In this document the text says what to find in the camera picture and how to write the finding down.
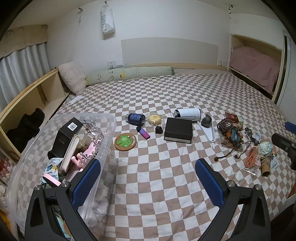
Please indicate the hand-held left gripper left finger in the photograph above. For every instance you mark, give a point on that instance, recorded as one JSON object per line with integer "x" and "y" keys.
{"x": 85, "y": 183}

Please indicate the white cylinder speaker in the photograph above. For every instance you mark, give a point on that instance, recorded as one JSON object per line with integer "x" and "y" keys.
{"x": 189, "y": 114}

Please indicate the green dinosaur coaster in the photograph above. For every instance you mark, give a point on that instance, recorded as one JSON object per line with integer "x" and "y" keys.
{"x": 124, "y": 141}

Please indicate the small white wall socket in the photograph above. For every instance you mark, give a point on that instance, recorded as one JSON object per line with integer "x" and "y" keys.
{"x": 221, "y": 62}

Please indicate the yellow sponge in clear bag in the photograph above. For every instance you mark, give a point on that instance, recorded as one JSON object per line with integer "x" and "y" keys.
{"x": 154, "y": 118}

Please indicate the purple pink lighter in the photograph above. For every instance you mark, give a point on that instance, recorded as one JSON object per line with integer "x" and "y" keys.
{"x": 143, "y": 133}

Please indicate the checkered bedsheet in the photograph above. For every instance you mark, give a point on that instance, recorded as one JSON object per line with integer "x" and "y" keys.
{"x": 161, "y": 173}

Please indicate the pink plastic toy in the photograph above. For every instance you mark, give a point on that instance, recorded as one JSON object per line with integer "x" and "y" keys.
{"x": 89, "y": 150}

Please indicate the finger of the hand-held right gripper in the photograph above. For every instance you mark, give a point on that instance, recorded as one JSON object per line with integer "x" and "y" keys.
{"x": 282, "y": 140}
{"x": 291, "y": 127}

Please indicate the hanging white bag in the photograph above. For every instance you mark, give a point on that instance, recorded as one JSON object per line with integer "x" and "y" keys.
{"x": 107, "y": 23}

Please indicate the fluffy white pillow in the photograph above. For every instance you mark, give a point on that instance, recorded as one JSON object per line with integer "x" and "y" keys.
{"x": 72, "y": 77}

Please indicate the white curtain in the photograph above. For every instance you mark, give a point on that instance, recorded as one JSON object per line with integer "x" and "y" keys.
{"x": 23, "y": 67}

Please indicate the white paper slip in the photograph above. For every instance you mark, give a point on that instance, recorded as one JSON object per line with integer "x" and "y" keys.
{"x": 74, "y": 100}

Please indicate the clear plastic storage box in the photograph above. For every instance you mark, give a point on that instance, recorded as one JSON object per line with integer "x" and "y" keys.
{"x": 108, "y": 129}

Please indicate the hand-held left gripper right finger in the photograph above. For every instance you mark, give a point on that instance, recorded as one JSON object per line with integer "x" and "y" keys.
{"x": 209, "y": 183}

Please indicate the dark blue jar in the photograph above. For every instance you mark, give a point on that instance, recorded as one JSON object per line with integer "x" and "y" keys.
{"x": 135, "y": 118}

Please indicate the grey dome cap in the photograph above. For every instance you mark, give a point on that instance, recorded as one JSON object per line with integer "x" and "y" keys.
{"x": 206, "y": 121}

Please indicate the small red box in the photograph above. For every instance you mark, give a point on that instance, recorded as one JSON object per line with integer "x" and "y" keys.
{"x": 231, "y": 117}

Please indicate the small black block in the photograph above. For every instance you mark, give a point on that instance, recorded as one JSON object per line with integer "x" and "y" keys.
{"x": 159, "y": 129}

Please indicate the white headboard panel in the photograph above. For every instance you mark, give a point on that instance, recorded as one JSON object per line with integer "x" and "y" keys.
{"x": 168, "y": 52}

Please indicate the black box with barcode label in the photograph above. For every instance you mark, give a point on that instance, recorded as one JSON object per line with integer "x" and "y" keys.
{"x": 62, "y": 139}

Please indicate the white ribbed wardrobe door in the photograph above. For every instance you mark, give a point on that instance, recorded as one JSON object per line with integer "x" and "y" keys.
{"x": 289, "y": 81}

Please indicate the wooden shelf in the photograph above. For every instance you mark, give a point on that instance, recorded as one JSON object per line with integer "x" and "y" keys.
{"x": 50, "y": 90}

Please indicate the beige curtain valance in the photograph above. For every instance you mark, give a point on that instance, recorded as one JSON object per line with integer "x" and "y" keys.
{"x": 25, "y": 37}

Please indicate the patterned cloth pile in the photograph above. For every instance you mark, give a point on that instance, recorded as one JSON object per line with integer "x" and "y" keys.
{"x": 5, "y": 171}

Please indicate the white plastic tool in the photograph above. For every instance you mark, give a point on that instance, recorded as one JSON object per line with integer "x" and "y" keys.
{"x": 209, "y": 134}

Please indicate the black flat box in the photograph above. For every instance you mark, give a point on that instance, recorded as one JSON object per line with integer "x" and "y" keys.
{"x": 179, "y": 128}

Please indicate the silver tiara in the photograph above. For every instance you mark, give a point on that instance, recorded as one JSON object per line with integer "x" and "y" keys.
{"x": 89, "y": 127}

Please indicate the white notebook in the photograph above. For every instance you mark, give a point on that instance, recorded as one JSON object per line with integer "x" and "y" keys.
{"x": 69, "y": 153}

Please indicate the black clothing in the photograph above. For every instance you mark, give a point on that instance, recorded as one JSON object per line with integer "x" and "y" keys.
{"x": 25, "y": 129}

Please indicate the green bolster pillow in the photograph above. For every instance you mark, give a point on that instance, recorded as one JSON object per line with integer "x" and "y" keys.
{"x": 129, "y": 74}

